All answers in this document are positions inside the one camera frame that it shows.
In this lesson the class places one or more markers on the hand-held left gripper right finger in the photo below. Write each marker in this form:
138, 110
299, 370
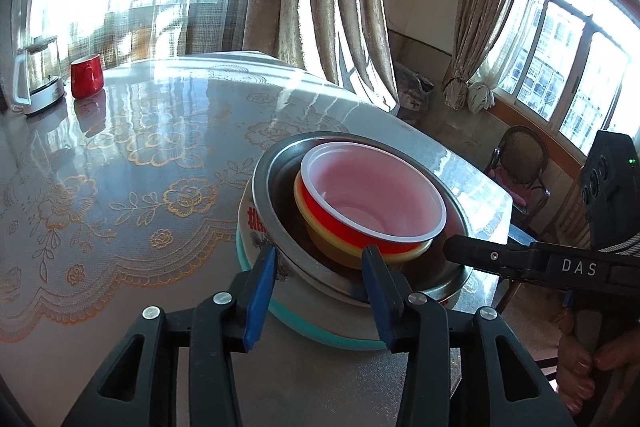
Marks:
380, 302

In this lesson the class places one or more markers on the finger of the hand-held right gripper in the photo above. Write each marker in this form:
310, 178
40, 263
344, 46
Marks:
480, 254

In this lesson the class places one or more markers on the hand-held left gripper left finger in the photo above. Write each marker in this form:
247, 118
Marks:
260, 302

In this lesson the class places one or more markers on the yellow plastic bowl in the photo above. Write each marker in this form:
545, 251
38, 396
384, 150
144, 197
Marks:
335, 252

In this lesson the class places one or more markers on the teal plastic plate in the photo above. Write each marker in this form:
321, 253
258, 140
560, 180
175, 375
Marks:
325, 341

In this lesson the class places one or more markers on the large white dragon-print plate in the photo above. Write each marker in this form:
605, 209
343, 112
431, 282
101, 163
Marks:
250, 227

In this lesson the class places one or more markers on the red plastic bowl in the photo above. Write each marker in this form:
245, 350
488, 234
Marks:
370, 207

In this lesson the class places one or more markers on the stainless steel bowl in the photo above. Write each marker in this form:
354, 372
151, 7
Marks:
272, 202

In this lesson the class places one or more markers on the person's right hand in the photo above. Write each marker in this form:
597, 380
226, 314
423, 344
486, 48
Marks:
575, 372

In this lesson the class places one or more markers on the pink seat cushion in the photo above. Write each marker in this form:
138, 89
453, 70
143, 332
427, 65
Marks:
510, 187

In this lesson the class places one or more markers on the dark round-back chair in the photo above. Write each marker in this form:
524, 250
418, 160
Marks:
522, 152

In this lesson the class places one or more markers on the wooden framed window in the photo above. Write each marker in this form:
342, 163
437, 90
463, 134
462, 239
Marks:
550, 57

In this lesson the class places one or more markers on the grey printed sack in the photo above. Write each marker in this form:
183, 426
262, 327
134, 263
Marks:
415, 97

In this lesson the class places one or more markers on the tied beige curtain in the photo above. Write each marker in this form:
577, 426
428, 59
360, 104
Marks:
485, 7

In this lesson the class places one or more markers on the red mug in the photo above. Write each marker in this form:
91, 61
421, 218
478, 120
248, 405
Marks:
87, 79

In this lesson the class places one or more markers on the beige patterned curtain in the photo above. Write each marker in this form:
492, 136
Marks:
325, 7

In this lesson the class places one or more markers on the white glass electric kettle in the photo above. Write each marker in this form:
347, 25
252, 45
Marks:
42, 92

